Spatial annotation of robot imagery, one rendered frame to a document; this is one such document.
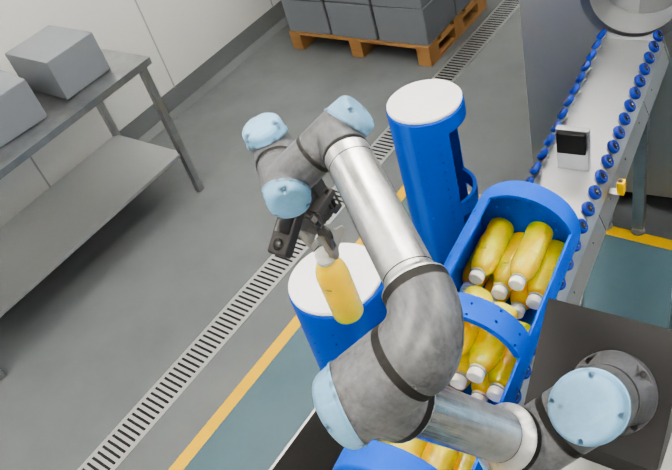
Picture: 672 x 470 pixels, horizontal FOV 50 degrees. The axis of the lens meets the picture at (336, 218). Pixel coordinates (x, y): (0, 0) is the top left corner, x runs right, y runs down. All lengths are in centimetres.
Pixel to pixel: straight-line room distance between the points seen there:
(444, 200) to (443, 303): 187
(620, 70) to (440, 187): 78
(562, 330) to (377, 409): 61
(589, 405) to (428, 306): 41
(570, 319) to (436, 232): 150
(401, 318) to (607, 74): 207
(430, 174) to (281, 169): 157
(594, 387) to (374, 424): 41
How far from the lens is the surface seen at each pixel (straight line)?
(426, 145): 261
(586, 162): 240
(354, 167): 106
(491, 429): 116
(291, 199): 116
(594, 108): 270
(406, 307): 92
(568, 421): 124
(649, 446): 146
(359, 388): 94
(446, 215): 283
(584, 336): 146
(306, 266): 213
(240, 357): 340
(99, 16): 492
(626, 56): 297
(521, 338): 168
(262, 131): 123
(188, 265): 396
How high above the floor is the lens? 248
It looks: 40 degrees down
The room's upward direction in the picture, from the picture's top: 18 degrees counter-clockwise
